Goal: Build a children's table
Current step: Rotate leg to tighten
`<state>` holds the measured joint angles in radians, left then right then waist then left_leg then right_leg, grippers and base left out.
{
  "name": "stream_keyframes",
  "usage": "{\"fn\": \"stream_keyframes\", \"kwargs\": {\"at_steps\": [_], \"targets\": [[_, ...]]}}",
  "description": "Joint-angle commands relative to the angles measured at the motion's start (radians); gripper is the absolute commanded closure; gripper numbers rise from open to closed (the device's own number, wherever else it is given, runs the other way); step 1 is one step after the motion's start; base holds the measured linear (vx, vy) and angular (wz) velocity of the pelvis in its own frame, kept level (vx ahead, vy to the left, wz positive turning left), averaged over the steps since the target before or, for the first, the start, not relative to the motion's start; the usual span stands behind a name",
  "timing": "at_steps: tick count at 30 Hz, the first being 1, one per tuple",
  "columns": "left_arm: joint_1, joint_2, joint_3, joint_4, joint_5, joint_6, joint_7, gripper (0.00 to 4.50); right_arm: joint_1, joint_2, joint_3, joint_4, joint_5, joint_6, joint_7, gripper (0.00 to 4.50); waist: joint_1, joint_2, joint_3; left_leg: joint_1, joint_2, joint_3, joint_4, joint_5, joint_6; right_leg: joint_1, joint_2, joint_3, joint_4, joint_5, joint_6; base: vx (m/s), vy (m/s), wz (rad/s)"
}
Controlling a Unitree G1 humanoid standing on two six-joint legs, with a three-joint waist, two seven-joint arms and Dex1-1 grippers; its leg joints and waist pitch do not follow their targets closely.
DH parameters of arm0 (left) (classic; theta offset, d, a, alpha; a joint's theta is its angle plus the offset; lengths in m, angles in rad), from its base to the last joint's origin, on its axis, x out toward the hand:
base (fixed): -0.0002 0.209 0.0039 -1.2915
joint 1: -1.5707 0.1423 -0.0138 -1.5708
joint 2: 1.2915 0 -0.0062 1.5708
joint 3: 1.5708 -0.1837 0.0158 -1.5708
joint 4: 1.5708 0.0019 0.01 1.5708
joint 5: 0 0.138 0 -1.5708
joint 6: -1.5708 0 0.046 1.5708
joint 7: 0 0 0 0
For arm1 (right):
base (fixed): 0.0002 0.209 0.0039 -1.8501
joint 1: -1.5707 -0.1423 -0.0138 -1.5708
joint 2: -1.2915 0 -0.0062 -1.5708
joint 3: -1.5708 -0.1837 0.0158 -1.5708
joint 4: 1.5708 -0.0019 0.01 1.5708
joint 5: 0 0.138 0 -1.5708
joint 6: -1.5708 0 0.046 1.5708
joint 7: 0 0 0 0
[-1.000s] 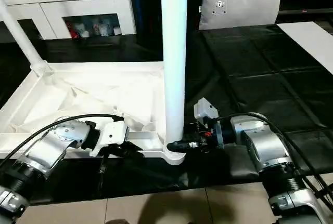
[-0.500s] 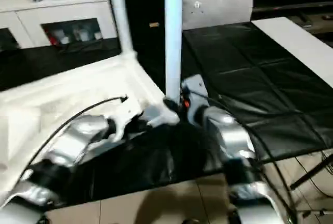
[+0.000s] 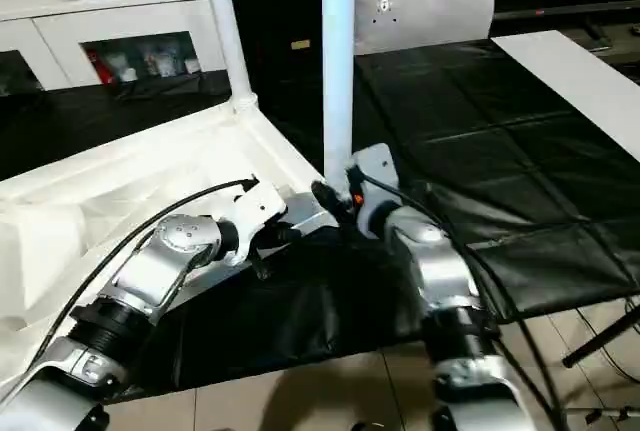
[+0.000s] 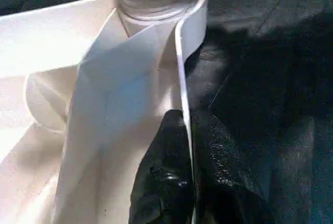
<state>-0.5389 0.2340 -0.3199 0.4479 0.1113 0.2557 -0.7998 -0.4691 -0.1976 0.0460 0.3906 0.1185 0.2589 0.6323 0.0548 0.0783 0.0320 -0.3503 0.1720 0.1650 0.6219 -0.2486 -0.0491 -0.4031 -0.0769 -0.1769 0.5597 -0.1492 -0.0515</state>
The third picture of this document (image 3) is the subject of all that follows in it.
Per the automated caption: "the white plastic table top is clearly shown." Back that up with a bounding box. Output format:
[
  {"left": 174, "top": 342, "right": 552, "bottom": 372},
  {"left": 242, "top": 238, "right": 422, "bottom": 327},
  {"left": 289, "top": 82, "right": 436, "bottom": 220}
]
[{"left": 0, "top": 99, "right": 349, "bottom": 392}]

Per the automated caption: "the black work mat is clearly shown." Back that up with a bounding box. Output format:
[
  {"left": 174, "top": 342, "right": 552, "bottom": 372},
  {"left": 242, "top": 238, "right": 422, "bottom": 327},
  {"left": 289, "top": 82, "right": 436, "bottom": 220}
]
[{"left": 0, "top": 36, "right": 640, "bottom": 397}]

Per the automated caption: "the black furniture with yellow label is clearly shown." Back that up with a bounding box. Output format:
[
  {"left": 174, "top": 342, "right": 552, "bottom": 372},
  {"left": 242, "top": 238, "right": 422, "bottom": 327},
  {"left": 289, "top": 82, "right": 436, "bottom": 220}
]
[{"left": 222, "top": 0, "right": 363, "bottom": 72}]

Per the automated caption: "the grey cushion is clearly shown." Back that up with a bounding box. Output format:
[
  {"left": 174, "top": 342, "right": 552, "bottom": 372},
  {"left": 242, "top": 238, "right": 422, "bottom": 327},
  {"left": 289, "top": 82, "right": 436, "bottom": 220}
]
[{"left": 352, "top": 0, "right": 497, "bottom": 58}]

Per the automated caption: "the white flat panel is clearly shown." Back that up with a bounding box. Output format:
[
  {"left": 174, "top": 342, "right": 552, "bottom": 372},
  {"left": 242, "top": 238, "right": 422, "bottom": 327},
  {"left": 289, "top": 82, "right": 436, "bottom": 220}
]
[{"left": 490, "top": 29, "right": 640, "bottom": 164}]

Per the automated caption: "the black stand leg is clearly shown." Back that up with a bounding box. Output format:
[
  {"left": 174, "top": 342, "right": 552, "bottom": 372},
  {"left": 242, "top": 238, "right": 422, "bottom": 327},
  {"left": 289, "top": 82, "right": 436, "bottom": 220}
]
[{"left": 560, "top": 296, "right": 640, "bottom": 370}]

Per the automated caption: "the white glass-door cabinet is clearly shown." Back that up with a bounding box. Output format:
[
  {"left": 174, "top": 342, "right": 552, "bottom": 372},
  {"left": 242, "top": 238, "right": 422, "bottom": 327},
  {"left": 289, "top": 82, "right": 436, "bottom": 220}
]
[{"left": 0, "top": 0, "right": 233, "bottom": 92}]

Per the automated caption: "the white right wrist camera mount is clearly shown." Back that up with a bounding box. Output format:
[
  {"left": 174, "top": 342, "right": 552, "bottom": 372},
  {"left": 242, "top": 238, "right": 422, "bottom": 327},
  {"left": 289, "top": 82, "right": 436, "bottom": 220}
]
[{"left": 345, "top": 144, "right": 399, "bottom": 240}]

